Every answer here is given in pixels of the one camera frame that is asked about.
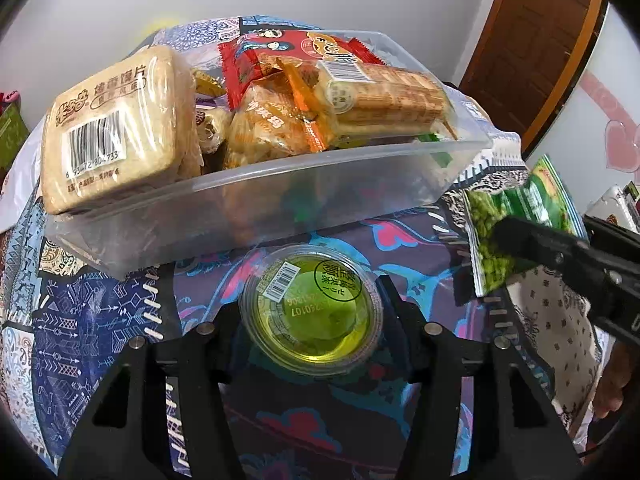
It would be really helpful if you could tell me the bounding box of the clear plastic storage bin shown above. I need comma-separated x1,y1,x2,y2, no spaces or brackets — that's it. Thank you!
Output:
46,30,490,280

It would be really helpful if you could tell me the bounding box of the green-ended candy snack pack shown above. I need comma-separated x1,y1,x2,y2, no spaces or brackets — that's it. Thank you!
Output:
416,131,454,168

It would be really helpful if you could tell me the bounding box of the person right hand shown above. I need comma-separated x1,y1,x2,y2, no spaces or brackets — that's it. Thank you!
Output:
592,341,639,419

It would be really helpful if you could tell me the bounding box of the toasted bun slice pack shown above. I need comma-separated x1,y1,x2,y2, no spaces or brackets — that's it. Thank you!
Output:
41,46,203,214

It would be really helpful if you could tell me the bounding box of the white pillow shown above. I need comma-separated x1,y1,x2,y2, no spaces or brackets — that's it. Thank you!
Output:
0,118,44,233

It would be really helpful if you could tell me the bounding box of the gold biscuit pack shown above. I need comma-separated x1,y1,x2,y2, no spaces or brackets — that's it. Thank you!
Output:
191,68,227,99

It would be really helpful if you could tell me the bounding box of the red snack bag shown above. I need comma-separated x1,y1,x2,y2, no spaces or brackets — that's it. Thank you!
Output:
219,28,383,110

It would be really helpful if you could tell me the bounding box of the green storage box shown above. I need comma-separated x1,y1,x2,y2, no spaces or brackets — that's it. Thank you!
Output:
0,103,29,170

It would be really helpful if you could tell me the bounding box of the brown wooden door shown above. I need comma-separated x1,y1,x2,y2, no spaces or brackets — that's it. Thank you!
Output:
460,0,606,154

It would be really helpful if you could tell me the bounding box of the green jelly cup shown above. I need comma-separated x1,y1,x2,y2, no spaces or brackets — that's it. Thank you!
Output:
239,244,384,377

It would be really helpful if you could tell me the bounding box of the peanut brittle bar pack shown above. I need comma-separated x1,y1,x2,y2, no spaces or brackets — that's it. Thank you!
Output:
274,56,459,154

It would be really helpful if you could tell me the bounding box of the yellow foam bed guard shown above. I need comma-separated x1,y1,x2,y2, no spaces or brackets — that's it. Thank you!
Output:
132,16,181,44

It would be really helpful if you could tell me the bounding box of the purple label coconut roll pack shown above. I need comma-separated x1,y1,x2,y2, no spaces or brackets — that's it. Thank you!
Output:
195,105,232,155

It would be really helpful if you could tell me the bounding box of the orange crispy snack bag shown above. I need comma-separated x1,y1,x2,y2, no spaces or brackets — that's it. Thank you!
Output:
222,73,310,169

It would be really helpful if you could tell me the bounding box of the green peas snack bag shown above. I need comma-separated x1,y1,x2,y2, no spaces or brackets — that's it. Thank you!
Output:
463,155,588,297

